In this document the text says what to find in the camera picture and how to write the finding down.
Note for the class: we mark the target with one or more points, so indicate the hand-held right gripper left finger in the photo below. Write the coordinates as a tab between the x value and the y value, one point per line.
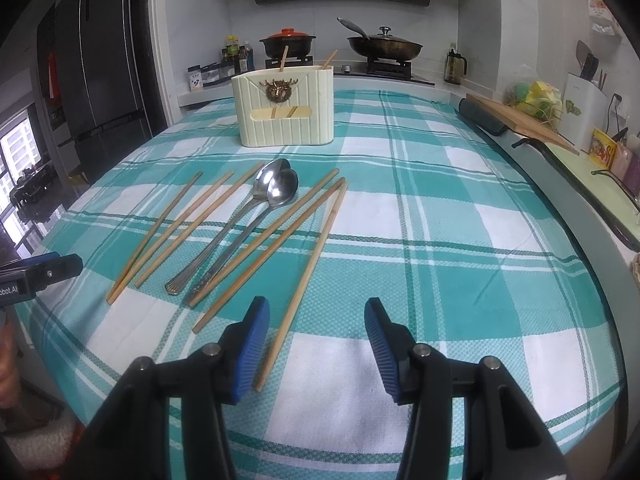
252	355

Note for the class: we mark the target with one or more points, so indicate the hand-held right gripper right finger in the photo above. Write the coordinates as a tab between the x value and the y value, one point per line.
382	355

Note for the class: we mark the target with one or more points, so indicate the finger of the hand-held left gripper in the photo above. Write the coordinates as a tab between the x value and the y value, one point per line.
50	266

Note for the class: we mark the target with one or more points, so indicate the wooden chopstick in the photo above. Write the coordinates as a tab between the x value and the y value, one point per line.
200	225
175	232
284	57
302	285
265	237
327	60
155	237
270	255

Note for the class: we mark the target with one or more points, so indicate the cream ribbed utensil holder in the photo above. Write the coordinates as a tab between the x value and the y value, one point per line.
285	110

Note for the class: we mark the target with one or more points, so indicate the person's left forearm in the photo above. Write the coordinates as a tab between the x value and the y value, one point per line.
7	365

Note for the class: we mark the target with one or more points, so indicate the window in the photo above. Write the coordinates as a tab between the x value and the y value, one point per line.
15	160

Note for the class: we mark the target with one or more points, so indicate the teal checkered tablecloth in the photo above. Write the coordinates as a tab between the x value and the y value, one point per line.
425	235

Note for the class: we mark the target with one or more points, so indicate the black refrigerator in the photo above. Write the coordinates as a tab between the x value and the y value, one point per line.
100	60

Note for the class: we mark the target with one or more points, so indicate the row of seasoning bottles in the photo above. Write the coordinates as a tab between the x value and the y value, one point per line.
205	77

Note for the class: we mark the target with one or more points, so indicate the wooden cutting board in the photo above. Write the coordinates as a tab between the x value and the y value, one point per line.
525	122

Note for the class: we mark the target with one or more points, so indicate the yellow cap condiment bottle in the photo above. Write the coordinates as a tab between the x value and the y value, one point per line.
231	50

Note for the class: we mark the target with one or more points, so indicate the dark sauce bottle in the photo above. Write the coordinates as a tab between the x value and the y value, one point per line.
245	60

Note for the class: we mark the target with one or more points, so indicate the black gas stove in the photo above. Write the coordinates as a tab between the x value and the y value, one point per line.
380	67

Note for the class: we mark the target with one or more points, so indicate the glass kettle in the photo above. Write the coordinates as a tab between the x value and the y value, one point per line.
454	66

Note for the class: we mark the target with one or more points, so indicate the plastic bag of sponges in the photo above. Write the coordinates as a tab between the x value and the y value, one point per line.
535	97

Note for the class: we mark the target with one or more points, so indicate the yellow snack packet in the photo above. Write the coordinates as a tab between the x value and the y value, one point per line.
602	149

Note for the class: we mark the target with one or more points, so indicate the dark wok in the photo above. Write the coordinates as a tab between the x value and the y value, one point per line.
385	49

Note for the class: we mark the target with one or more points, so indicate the pink packet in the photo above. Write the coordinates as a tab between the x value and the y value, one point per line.
627	160

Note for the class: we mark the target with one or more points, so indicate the black clay pot orange lid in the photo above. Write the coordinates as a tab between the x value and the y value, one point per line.
287	42

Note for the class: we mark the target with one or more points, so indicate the white kitchen tool holder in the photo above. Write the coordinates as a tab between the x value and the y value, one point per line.
585	112

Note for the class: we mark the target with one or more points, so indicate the glass wok lid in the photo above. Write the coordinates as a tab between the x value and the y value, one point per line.
385	34

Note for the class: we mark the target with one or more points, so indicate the metal ladle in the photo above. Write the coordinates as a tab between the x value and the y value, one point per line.
350	26

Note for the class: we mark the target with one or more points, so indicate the kitchen spatulas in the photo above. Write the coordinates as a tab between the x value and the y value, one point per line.
586	60

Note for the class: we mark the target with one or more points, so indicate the wall outlet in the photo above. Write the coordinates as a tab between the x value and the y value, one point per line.
617	98

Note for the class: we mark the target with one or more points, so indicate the hanging wall bag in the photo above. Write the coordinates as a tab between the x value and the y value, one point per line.
602	10

